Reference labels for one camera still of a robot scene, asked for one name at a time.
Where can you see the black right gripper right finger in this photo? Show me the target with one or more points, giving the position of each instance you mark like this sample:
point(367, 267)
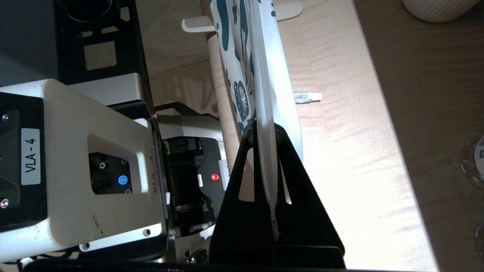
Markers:
point(310, 226)

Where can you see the robot wheeled base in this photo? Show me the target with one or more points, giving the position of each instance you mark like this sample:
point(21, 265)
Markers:
point(189, 173)

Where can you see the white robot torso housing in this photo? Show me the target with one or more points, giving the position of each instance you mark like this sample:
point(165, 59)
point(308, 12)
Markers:
point(68, 113)

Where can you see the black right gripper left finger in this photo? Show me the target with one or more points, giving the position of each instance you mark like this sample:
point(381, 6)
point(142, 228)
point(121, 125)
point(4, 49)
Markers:
point(230, 226)

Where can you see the white blue horse pouch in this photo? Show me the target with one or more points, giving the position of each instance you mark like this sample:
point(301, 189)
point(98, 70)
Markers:
point(264, 75)

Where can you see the white plastic comb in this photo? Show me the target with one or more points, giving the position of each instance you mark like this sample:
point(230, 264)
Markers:
point(196, 24)

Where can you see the black torso frame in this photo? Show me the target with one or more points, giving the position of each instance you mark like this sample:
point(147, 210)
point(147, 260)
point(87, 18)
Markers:
point(68, 45)

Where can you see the white ribbed ceramic mug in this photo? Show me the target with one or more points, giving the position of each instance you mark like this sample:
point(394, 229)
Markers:
point(438, 9)

